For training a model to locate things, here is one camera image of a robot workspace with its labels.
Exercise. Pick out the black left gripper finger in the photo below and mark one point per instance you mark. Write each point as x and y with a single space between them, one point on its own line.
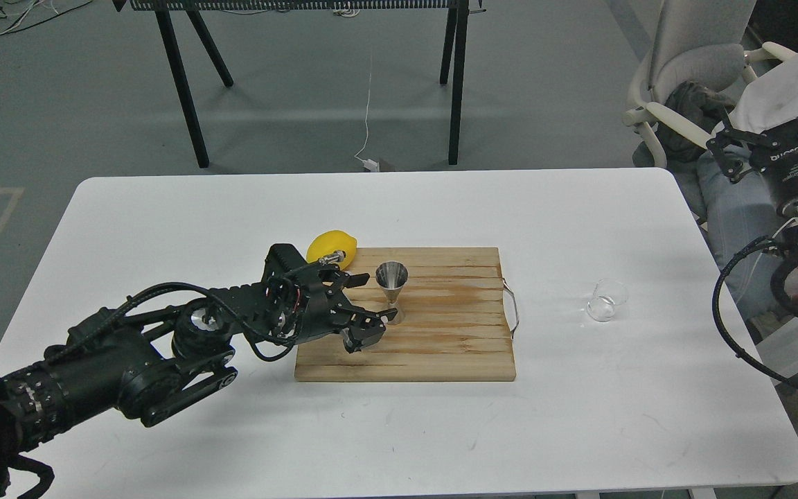
360 328
336 280

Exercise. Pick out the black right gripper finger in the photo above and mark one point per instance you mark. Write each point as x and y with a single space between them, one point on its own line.
722 146

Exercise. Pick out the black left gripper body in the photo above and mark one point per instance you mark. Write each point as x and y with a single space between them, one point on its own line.
298 304

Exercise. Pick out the steel double jigger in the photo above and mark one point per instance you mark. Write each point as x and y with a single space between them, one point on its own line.
392 276

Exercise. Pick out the small clear glass beaker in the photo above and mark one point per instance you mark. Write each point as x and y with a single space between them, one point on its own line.
606 299

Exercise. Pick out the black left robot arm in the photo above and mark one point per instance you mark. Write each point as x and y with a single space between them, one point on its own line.
169 347

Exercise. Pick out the yellow lemon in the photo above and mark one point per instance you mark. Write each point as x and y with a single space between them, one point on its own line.
330 242

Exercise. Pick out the person in white shirt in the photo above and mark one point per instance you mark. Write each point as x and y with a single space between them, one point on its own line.
738 213

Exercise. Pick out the wooden cutting board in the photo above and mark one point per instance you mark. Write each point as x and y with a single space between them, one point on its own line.
454 329

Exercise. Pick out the white office chair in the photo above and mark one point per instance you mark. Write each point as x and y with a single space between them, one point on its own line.
698 41

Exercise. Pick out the black metal frame table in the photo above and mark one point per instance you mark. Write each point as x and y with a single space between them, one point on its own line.
304 45

